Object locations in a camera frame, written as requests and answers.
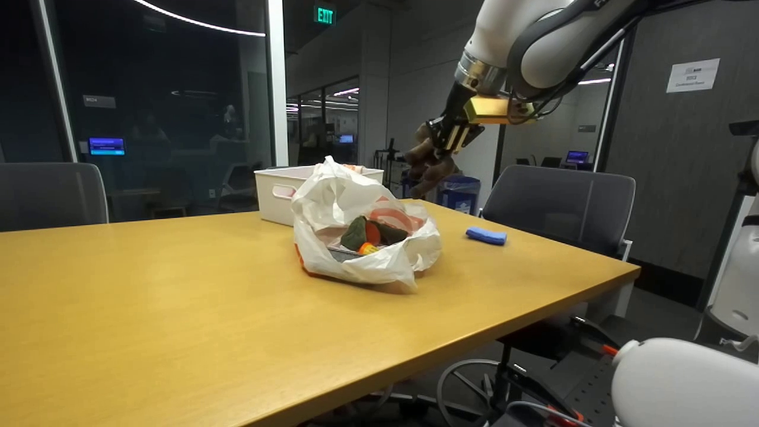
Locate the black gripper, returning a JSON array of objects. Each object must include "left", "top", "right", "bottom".
[{"left": 427, "top": 84, "right": 481, "bottom": 158}]

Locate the brown moose plush toy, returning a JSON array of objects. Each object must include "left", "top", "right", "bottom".
[{"left": 406, "top": 118, "right": 459, "bottom": 199}]

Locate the blue cloth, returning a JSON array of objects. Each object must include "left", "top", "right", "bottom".
[{"left": 465, "top": 228, "right": 508, "bottom": 247}]

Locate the dark grey duster block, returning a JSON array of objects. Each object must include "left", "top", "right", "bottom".
[{"left": 342, "top": 217, "right": 368, "bottom": 252}]

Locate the yellow container orange cap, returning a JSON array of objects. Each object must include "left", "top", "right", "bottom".
[{"left": 358, "top": 243, "right": 377, "bottom": 257}]

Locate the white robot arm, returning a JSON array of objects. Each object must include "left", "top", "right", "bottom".
[{"left": 424, "top": 0, "right": 692, "bottom": 158}]

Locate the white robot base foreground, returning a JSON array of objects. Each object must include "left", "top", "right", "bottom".
[{"left": 612, "top": 338, "right": 759, "bottom": 427}]

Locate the blue trash bin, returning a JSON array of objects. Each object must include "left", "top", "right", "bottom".
[{"left": 438, "top": 176, "right": 481, "bottom": 214}]

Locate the white orange plastic bag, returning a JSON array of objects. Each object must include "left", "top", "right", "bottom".
[{"left": 294, "top": 194, "right": 441, "bottom": 293}]

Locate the grey office chair right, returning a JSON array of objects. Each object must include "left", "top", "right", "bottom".
[{"left": 481, "top": 163, "right": 636, "bottom": 259}]

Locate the grey office chair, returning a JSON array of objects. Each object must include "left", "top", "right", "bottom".
[
  {"left": 0, "top": 161, "right": 108, "bottom": 230},
  {"left": 481, "top": 163, "right": 636, "bottom": 259}
]

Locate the green exit sign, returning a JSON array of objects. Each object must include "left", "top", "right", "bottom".
[{"left": 316, "top": 7, "right": 336, "bottom": 23}]

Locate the white plastic bin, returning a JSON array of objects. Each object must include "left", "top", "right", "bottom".
[{"left": 255, "top": 161, "right": 392, "bottom": 228}]

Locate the grey office chair left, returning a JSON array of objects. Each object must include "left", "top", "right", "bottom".
[{"left": 0, "top": 161, "right": 108, "bottom": 230}]

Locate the paper sign on wall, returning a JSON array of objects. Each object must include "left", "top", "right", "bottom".
[{"left": 667, "top": 56, "right": 721, "bottom": 92}]

